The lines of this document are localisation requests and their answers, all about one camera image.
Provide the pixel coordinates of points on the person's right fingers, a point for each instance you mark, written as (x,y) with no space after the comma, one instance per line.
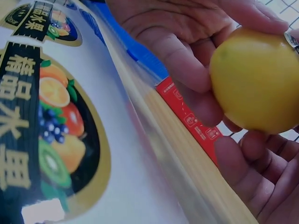
(236,158)

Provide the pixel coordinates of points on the yellow lemon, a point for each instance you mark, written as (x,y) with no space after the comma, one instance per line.
(254,81)

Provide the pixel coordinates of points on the person's left hand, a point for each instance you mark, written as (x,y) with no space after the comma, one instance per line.
(168,25)

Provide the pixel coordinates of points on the white fruit printed bag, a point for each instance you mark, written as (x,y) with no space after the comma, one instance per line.
(58,112)

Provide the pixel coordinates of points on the person's right hand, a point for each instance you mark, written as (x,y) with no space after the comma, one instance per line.
(275,186)

